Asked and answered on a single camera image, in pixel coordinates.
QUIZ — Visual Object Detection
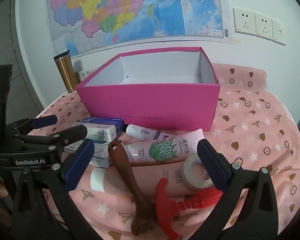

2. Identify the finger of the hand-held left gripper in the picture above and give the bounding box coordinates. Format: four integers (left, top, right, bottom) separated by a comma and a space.
15, 124, 88, 153
5, 114, 58, 137

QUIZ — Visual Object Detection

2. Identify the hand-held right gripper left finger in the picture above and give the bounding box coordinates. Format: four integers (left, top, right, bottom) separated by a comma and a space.
12, 139, 102, 240

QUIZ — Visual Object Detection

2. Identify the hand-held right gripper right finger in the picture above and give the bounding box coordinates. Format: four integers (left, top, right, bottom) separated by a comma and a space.
197, 138, 280, 240

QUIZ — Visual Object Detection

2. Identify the white blue medicine box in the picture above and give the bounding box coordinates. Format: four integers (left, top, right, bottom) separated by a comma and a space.
64, 139, 113, 168

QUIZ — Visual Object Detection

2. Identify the white tape roll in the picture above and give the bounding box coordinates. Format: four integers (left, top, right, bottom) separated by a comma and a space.
183, 154, 215, 191

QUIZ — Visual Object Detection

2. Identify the white ointment box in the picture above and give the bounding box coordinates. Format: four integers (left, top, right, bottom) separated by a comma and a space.
86, 126, 118, 143

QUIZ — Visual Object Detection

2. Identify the brown wooden back scratcher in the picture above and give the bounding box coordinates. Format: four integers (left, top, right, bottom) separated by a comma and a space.
107, 141, 156, 236

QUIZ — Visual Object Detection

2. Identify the pink aloe hand cream tube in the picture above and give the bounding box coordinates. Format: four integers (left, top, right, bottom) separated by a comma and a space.
122, 128, 205, 165

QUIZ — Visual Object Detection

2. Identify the red plastic tool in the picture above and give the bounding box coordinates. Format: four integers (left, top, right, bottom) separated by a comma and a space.
155, 177, 224, 239

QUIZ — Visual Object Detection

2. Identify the large pink lotion tube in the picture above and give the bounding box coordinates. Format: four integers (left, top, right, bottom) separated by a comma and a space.
90, 161, 215, 197

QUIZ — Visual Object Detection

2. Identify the white purple cream tube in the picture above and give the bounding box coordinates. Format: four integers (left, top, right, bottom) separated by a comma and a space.
126, 124, 175, 140

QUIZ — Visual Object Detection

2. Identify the pink cardboard box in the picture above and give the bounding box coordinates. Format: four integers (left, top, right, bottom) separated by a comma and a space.
76, 47, 220, 132

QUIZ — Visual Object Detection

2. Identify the pink printed blanket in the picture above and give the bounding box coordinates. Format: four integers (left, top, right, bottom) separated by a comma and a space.
35, 62, 300, 240

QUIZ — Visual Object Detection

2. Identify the gold metal tumbler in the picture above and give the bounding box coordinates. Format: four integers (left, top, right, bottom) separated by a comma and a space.
53, 50, 80, 93

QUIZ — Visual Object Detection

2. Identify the white star mug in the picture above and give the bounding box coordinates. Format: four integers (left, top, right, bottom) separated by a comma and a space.
75, 69, 97, 83

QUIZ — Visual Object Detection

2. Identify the grey door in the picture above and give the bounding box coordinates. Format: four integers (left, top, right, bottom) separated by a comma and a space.
0, 0, 42, 120

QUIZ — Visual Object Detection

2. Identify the colourful wall map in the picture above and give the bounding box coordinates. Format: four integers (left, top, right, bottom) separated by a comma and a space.
46, 0, 228, 57

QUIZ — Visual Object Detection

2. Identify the white wall socket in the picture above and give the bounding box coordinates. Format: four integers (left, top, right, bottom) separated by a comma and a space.
233, 7, 256, 35
255, 13, 273, 40

